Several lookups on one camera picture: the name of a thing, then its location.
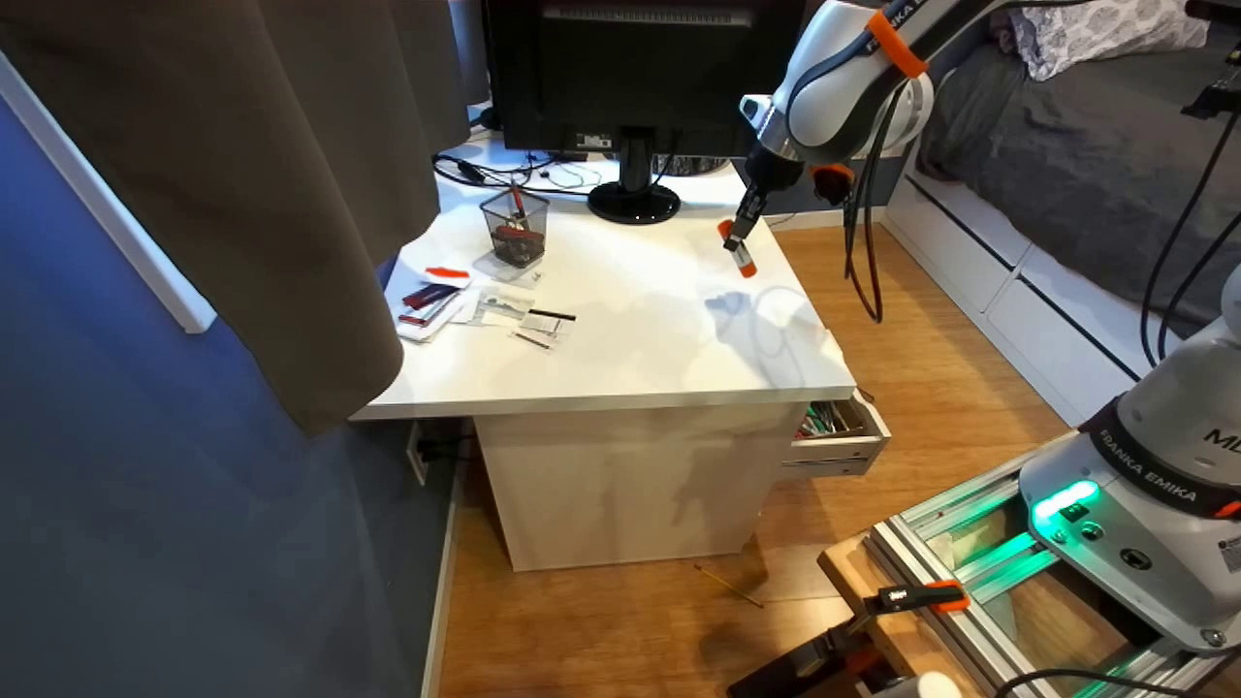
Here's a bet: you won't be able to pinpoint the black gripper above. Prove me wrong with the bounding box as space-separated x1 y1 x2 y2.
726 142 805 257

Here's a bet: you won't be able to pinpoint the white desk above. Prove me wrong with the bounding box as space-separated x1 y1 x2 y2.
349 158 897 575

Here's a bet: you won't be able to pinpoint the white desk drawer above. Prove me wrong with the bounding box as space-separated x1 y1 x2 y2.
786 391 897 479

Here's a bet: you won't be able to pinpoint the black computer monitor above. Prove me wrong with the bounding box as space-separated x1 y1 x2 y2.
475 0 805 227

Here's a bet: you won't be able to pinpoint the small items in drawer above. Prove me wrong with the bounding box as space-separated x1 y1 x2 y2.
797 401 872 442

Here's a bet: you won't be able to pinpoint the black mesh pen cup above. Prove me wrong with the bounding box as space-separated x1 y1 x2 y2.
475 186 550 271

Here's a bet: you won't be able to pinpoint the white flat box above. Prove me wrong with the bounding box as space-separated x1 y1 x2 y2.
389 275 483 350

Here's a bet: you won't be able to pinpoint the brown curtain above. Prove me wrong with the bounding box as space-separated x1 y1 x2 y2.
0 0 475 439

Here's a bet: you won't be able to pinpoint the white window trim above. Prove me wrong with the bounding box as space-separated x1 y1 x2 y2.
0 53 219 341

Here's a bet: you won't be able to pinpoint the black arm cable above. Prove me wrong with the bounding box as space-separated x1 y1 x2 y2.
840 71 1241 381

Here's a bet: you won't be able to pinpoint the orange arm strap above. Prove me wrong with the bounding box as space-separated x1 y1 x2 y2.
863 9 936 85

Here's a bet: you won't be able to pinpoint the white bed frame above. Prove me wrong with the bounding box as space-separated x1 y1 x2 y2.
884 168 1186 429

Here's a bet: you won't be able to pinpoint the black desk cables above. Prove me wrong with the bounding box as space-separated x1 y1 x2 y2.
431 147 555 192

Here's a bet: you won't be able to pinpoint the orange handled clamp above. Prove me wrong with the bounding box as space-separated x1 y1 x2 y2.
727 578 973 698

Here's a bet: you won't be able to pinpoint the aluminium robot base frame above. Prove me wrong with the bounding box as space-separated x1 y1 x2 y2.
863 429 1241 698

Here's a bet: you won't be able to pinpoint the black floor cable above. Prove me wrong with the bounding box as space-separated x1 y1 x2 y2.
983 662 1241 698

